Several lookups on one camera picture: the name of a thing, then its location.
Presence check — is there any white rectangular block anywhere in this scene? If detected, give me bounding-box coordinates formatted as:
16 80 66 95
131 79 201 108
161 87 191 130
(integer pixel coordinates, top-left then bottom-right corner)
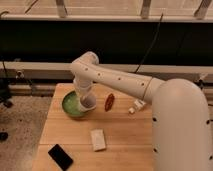
91 129 106 151

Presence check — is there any small white plastic bottle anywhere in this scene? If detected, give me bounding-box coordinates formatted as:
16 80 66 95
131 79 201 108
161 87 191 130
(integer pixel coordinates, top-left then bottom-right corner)
129 99 146 114

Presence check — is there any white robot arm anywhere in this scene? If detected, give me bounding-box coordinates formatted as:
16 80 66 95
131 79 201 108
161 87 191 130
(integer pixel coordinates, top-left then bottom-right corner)
70 52 213 171

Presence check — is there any green ceramic bowl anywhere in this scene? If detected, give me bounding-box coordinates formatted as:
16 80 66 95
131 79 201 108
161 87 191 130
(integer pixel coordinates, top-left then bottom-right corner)
62 91 89 118

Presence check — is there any dark chair base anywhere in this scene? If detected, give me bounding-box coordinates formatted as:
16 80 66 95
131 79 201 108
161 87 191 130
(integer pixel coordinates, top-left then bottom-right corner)
0 79 13 142

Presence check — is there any black hanging cable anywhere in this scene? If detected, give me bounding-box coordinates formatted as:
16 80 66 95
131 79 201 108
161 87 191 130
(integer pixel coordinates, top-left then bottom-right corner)
133 13 165 74

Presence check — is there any grey metal wall rail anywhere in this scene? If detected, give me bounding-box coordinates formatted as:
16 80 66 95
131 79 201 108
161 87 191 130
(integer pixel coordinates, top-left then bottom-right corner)
0 60 213 83

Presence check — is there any black smartphone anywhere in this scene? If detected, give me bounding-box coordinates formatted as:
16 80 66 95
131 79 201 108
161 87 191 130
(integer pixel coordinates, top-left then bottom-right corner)
48 144 73 171

